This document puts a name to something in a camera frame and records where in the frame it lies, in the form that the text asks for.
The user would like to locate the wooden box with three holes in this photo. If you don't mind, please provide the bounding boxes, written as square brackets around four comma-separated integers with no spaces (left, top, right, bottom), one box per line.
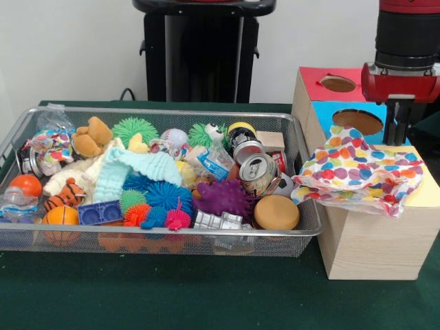
[291,66,440,281]

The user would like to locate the green spiky toy with eyes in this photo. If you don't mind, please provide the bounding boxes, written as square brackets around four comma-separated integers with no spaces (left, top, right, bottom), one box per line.
[188,122,230,151]

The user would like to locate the white baseball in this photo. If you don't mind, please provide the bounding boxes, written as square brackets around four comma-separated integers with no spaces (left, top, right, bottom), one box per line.
[160,128,190,149]

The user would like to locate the green spiky ball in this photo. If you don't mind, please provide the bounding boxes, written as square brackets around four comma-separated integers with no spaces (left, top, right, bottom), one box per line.
[111,116,160,144]

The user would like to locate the crushed drink can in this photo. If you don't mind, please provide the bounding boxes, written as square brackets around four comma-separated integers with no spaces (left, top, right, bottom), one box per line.
[239,153,281,197]

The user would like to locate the dark green side tablecloth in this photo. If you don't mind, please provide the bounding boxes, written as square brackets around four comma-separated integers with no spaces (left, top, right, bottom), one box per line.
[410,109,440,142]

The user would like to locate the tiger plush toy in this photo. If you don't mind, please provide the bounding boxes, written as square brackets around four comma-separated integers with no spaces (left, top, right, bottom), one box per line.
[44,177,87,211]

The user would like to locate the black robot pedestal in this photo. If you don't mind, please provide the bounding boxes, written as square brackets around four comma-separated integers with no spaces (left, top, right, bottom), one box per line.
[132,0,278,104]

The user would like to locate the light blue knitted cloth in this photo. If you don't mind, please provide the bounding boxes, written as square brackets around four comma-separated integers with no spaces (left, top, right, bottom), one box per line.
[93,150,184,204]

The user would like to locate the shallow mesh bin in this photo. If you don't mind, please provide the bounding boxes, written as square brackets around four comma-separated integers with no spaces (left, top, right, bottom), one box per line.
[0,105,327,258]

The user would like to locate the purple spiky ball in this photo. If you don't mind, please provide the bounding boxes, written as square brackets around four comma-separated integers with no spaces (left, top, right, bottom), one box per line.
[192,178,255,219]

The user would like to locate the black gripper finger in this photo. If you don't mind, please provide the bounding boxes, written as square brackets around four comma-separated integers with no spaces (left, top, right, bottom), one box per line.
[382,99,398,145]
[394,102,413,147]

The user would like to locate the orange ball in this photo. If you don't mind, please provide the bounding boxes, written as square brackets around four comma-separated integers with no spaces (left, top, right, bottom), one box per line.
[9,174,43,199]

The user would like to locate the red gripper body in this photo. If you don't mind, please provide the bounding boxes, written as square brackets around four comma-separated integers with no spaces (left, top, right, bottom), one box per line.
[360,70,440,106]

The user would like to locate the orange round sponge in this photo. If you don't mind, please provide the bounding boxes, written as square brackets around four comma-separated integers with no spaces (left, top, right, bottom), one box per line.
[253,195,301,230]

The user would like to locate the small basketball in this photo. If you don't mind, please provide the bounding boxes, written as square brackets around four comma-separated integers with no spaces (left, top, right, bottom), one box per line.
[41,205,82,247]

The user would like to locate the polka dot cloth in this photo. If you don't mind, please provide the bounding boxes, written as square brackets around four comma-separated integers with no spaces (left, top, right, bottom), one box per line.
[290,125,427,219]

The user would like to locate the brown teddy bear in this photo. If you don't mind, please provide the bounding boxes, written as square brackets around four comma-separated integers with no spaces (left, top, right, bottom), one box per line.
[71,115,114,158]

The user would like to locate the blue spiky ball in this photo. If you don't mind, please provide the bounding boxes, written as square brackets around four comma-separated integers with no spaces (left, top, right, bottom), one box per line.
[122,173,193,221]

